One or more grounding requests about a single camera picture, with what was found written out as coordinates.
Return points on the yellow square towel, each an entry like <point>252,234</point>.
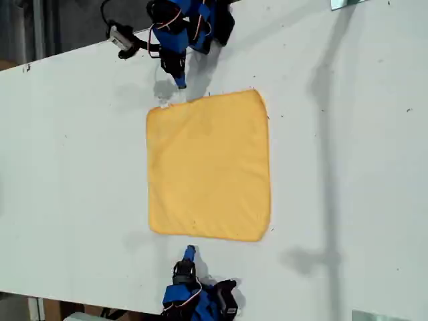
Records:
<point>209,167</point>

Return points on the white box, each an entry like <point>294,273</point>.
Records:
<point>82,317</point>

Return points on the brown cardboard box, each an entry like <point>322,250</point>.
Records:
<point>6,65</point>

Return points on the camera black stalk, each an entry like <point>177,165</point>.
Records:
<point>143,45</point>

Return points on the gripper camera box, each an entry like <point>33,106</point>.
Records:
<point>118,38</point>
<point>229,301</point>

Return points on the grey metal post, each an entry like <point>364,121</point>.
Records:
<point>38,30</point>

